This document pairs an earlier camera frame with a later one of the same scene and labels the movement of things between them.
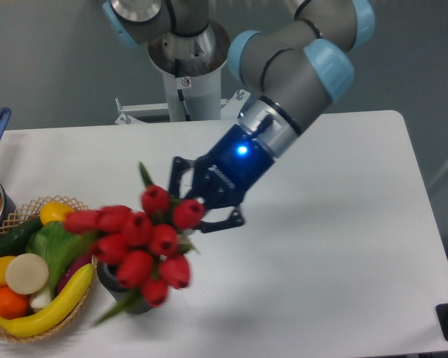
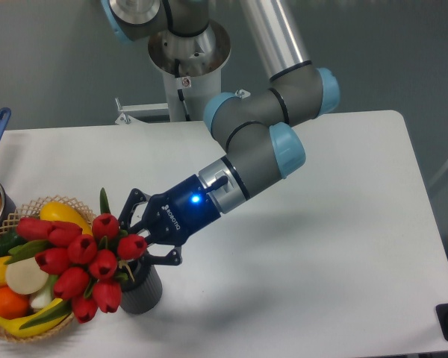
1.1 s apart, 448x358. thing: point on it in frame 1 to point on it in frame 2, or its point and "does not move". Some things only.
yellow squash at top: [54, 211] does not move
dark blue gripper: [224, 174] to [171, 218]
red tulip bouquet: [149, 247] to [91, 268]
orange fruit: [6, 304] does not move
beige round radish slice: [26, 274] does not move
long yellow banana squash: [49, 314] does not move
